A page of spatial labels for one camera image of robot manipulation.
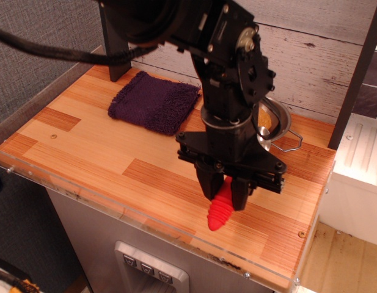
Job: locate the silver toy fridge cabinet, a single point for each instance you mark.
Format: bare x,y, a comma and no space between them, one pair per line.
119,257

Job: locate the yellow toy chicken drumstick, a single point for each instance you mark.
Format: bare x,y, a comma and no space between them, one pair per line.
264,119

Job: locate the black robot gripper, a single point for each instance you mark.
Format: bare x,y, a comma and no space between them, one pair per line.
230,148

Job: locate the red ribbed spoon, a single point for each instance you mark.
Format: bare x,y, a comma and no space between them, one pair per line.
221,207

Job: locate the purple towel cloth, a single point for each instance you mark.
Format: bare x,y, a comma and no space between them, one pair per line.
156,104

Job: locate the white toy sink unit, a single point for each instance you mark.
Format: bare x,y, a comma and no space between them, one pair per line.
349,202

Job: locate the steel colander bowl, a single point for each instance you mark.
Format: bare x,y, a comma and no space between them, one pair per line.
281,123

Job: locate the yellow object at corner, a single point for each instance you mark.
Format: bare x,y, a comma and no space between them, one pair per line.
23,286

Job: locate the dark vertical post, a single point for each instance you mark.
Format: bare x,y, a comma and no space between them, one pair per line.
356,81

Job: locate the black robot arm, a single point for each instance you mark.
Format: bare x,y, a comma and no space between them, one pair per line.
222,38

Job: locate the clear acrylic table guard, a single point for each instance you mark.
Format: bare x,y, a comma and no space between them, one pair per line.
266,240

